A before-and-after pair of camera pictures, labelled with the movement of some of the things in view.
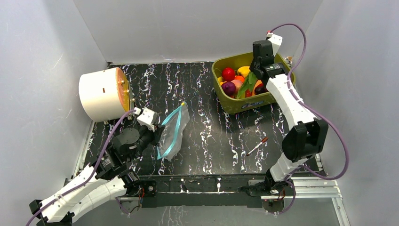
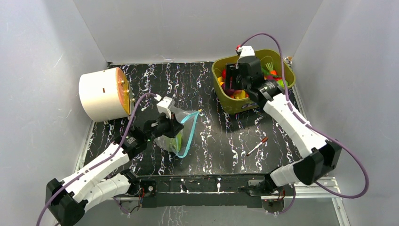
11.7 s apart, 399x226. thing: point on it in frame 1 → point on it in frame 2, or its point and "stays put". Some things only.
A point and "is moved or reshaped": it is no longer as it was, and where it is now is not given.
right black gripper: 255,76 → 233,74
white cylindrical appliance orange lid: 105,94 stays put
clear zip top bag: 171,140 is moved or reshaped
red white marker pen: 264,140 stays put
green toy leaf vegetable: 248,84 is moved or reshaped
